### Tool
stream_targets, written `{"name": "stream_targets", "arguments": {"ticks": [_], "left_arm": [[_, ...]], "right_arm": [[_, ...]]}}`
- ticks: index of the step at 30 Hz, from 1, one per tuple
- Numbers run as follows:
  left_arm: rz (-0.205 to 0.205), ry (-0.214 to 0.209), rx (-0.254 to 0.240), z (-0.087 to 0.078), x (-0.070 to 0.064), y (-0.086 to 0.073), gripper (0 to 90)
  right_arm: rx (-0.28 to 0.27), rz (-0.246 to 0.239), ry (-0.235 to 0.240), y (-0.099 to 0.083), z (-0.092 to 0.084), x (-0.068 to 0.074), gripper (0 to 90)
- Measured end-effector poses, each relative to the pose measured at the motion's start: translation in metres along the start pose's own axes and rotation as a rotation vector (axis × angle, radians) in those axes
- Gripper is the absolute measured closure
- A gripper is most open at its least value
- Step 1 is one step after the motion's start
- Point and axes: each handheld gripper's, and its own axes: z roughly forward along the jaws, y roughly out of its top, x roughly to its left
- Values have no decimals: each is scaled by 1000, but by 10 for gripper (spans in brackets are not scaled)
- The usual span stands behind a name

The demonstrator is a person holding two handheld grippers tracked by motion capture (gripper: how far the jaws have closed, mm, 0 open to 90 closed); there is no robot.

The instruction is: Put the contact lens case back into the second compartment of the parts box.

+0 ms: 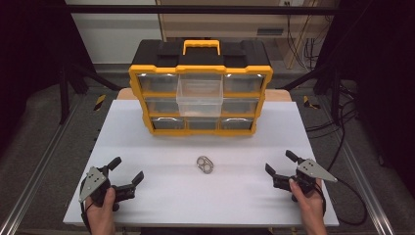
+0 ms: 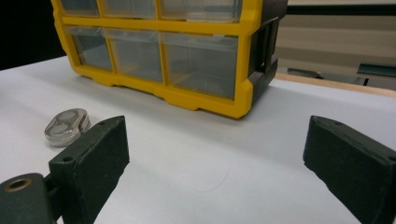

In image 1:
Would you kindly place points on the yellow black tape marker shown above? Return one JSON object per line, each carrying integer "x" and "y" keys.
{"x": 100, "y": 102}
{"x": 309, "y": 103}

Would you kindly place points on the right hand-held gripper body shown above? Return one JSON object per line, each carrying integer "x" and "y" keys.
{"x": 310, "y": 171}

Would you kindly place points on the person's right hand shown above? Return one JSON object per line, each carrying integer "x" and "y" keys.
{"x": 310, "y": 209}

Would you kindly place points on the black metal stand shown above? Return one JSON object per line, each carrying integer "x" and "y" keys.
{"x": 64, "y": 98}
{"x": 335, "y": 98}

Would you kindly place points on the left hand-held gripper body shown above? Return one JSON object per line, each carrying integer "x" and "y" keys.
{"x": 93, "y": 181}

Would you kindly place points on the set of clear drawers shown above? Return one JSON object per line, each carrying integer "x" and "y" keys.
{"x": 158, "y": 83}

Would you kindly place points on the dark curtain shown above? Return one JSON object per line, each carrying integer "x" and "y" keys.
{"x": 29, "y": 49}
{"x": 378, "y": 65}

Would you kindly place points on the black horizontal bar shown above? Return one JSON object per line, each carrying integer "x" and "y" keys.
{"x": 195, "y": 9}

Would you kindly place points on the clear plastic drawer bin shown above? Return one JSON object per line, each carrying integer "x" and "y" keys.
{"x": 199, "y": 105}

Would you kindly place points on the wooden table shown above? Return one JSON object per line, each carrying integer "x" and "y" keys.
{"x": 278, "y": 95}

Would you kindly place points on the yellow black organizer case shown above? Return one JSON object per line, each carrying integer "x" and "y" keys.
{"x": 156, "y": 54}

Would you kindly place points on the person's left hand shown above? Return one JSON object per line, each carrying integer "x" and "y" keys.
{"x": 102, "y": 215}

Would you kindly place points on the aluminium floor rail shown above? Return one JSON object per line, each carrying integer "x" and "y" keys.
{"x": 369, "y": 196}
{"x": 32, "y": 183}

